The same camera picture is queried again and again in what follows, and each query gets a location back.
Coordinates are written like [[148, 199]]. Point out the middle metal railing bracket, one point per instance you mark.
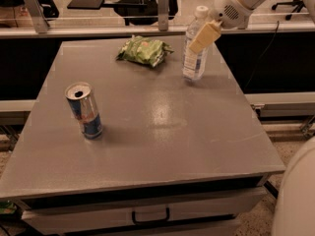
[[162, 14]]

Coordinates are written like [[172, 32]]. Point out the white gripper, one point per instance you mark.
[[228, 9]]

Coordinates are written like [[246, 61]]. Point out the metal railing bracket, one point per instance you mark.
[[39, 22], [162, 14], [244, 23]]

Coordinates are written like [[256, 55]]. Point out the black office chair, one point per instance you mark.
[[297, 6]]

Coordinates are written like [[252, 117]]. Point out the grey drawer with black handle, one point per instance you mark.
[[200, 214]]

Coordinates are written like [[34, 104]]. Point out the green chip bag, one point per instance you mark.
[[144, 51]]

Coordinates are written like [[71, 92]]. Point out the right metal railing bracket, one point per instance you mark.
[[244, 23]]

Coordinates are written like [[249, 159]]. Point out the redbull can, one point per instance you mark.
[[81, 99]]

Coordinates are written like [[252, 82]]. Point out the clear plastic water bottle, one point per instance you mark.
[[193, 66]]

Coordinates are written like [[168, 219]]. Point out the black desk with chair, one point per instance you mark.
[[135, 12]]

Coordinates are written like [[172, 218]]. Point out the left metal railing bracket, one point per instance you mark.
[[39, 22]]

